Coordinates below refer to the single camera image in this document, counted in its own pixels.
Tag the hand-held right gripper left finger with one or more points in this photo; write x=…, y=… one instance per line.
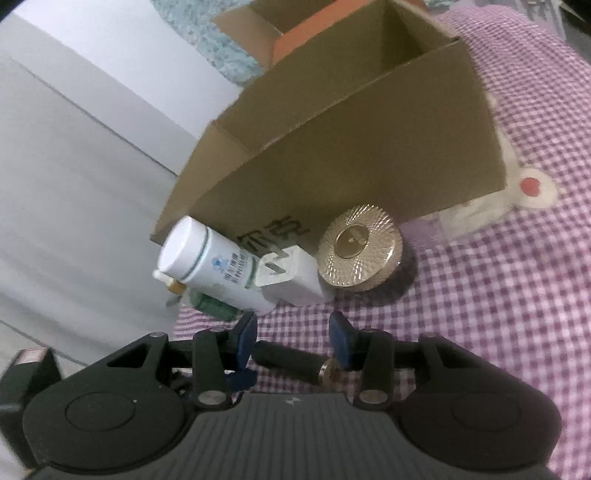
x=247, y=337

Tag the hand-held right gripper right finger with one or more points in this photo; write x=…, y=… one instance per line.
x=339, y=341

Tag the green dropper bottle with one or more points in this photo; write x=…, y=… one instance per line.
x=212, y=307

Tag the black cylinder with gold end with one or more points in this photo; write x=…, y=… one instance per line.
x=291, y=357

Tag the white charger plug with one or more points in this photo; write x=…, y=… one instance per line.
x=295, y=286

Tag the white plastic bottle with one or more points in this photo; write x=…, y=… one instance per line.
x=207, y=267

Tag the gold-lidded dark jar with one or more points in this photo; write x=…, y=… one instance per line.
x=355, y=249

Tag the large cardboard box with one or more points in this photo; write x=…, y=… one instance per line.
x=369, y=152

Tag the purple checked tablecloth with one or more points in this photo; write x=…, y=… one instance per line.
x=508, y=300

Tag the white curtain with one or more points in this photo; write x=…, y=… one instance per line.
x=69, y=207

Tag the floral blue cloth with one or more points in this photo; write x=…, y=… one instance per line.
x=221, y=60

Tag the cardboard box with raised flaps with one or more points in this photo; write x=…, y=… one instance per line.
x=249, y=32

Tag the orange box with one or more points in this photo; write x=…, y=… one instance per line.
x=300, y=37

